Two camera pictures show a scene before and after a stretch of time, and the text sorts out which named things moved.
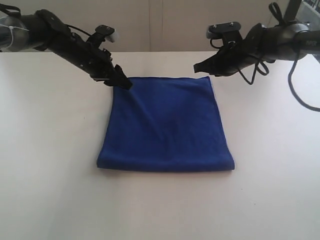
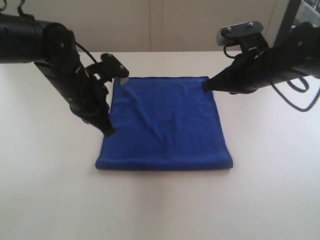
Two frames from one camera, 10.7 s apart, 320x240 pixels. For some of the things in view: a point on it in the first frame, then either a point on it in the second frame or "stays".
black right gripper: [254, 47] -> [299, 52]
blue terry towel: [165, 124] stays
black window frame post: [292, 10] stays
